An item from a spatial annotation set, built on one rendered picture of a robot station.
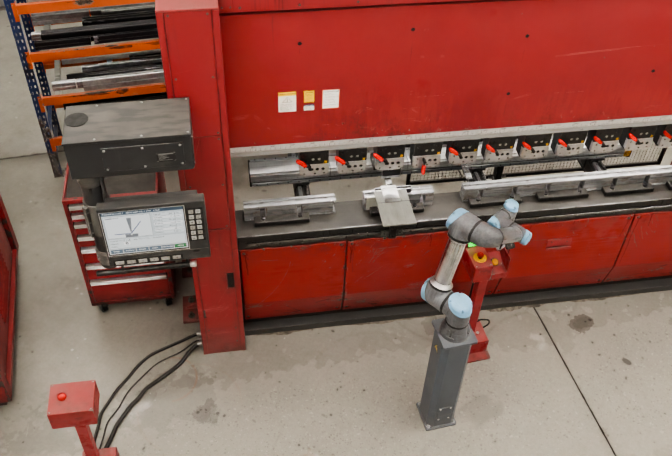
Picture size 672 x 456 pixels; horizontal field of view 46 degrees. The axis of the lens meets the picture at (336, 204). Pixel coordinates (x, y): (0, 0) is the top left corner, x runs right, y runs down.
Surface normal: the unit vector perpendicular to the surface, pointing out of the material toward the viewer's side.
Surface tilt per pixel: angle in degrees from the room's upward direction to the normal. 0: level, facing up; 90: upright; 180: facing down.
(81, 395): 0
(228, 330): 90
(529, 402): 0
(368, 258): 90
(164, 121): 0
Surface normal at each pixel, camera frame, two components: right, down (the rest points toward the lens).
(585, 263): 0.15, 0.69
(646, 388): 0.04, -0.72
